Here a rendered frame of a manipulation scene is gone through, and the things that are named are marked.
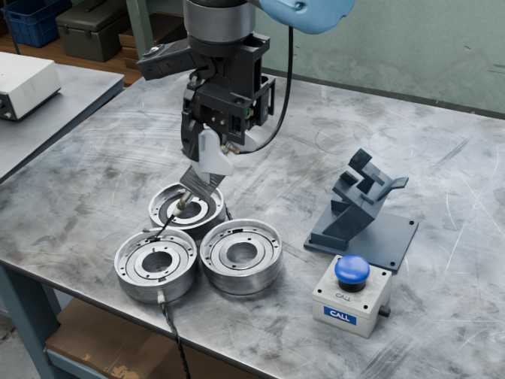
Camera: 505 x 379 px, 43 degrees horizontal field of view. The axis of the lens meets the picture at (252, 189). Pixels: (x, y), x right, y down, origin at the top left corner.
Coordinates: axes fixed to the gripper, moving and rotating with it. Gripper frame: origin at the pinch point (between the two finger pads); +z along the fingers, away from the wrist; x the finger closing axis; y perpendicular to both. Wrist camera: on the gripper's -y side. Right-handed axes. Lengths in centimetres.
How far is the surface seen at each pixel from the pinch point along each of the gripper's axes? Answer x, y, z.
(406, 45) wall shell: 155, -19, 65
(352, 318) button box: -8.2, 24.4, 5.6
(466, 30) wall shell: 156, 0, 53
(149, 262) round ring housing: -10.3, -2.9, 10.6
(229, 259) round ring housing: -4.9, 6.0, 9.8
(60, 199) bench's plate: -4.4, -25.2, 15.1
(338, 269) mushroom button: -5.8, 21.1, 1.6
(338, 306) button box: -8.2, 22.6, 4.7
